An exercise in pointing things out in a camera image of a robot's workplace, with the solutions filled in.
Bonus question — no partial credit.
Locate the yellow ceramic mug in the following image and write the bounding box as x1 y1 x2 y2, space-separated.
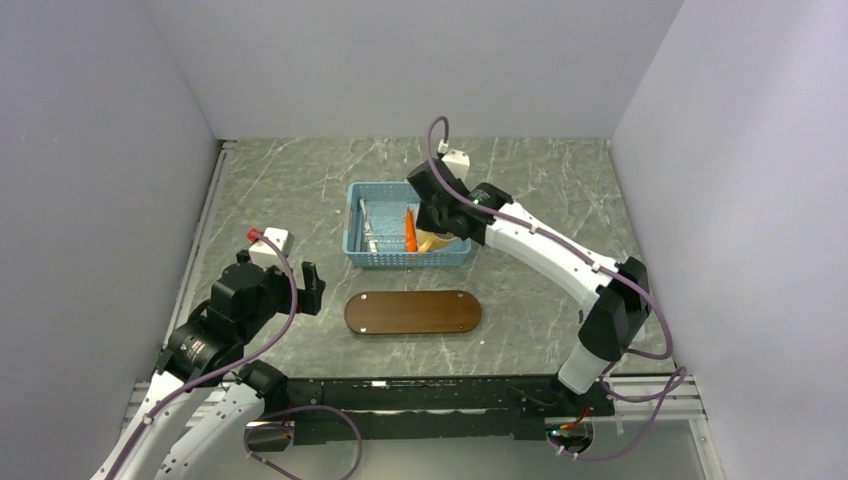
416 229 457 253

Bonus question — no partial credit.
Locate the brown oval wooden tray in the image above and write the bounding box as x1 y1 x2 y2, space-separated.
344 290 482 335

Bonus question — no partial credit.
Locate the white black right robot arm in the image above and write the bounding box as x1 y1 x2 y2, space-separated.
407 159 651 415

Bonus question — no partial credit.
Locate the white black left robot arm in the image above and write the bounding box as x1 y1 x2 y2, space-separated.
93 259 326 479

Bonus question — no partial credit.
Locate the light blue plastic basket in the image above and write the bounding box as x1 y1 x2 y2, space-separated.
342 181 471 268

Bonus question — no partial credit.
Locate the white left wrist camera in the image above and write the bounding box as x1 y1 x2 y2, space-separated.
247 227 294 270

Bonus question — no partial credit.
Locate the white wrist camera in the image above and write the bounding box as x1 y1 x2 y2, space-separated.
247 227 294 270
440 149 470 181

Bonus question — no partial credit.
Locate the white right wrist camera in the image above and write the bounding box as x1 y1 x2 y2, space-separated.
440 149 470 181

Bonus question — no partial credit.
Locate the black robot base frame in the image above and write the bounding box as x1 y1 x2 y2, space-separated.
262 374 615 446

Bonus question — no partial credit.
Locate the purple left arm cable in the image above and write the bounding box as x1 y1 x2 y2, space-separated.
119 231 364 480

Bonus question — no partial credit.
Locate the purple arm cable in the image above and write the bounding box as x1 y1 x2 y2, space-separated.
425 116 690 463
119 231 364 480

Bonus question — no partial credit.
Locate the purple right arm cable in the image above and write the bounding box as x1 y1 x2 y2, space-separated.
425 116 690 463

